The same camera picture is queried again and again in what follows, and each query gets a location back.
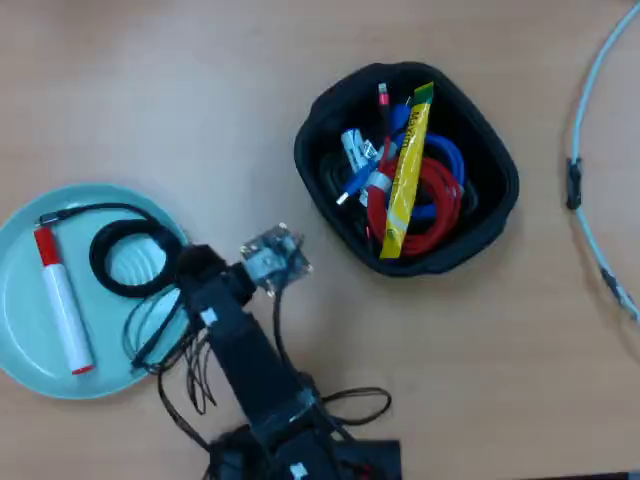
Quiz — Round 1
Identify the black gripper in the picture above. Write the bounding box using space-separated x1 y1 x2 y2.
175 244 257 324

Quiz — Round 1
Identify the red and white marker pen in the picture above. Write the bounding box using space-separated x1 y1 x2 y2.
32 227 97 376

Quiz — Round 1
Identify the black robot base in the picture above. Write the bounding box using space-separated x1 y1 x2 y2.
203 424 404 480

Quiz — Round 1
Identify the black fabric bowl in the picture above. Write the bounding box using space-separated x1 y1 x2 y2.
293 61 520 278

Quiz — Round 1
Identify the teal round plate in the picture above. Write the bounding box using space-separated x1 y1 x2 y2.
0 183 197 400

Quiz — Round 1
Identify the yellow sachet packet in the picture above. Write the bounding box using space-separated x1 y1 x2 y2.
378 81 435 261

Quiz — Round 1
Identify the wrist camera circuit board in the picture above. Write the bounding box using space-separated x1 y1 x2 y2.
239 223 315 297

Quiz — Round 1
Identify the black coiled cable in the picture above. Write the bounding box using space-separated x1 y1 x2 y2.
35 202 187 374

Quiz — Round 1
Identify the black camera cable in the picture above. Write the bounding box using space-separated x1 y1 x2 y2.
271 287 394 427

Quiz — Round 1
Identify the thin black wire bundle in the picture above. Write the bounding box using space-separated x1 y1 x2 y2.
122 287 221 451

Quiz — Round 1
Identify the white and blue USB cable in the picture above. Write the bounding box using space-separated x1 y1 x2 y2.
335 128 379 207

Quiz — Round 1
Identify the red coiled cable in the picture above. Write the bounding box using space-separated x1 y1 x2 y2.
366 82 464 257

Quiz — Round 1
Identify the blue coiled cable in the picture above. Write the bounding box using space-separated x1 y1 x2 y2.
388 102 467 222

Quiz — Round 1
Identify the black cable clip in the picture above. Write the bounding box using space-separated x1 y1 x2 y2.
565 156 584 212

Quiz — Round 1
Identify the long white cable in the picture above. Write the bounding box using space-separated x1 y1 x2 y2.
567 0 640 322

